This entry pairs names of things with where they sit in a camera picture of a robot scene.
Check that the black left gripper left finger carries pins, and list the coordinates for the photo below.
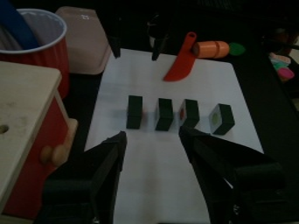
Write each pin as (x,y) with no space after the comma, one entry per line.
(81,186)

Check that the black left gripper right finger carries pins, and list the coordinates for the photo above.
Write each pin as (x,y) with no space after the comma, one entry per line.
(240,189)

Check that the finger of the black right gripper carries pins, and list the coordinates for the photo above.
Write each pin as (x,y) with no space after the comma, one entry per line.
(115,45)
(159,46)

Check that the pink rectangular plate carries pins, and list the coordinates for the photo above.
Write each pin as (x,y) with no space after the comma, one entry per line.
(83,43)

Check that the red toy knife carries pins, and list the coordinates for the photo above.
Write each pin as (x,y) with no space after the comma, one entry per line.
(180,67)

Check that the white cutting board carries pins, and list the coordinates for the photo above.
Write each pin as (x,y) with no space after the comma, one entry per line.
(155,175)

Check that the dark green toy sushi piece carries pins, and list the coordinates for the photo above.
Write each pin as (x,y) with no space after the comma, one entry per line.
(133,112)
(164,115)
(224,119)
(191,113)

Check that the orange toy carrot green top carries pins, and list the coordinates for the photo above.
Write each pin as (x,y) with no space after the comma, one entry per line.
(212,49)

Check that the red plastic cup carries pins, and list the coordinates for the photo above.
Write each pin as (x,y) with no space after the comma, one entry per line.
(53,64)

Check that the blue utensil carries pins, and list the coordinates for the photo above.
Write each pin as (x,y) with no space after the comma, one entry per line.
(14,26)

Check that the wooden box red sides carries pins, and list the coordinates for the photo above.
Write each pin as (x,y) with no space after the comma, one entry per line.
(22,102)

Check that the teal toy piece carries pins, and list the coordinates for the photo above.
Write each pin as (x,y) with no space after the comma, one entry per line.
(279,61)

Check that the pink toy piece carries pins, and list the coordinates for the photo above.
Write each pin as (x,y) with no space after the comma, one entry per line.
(285,73)

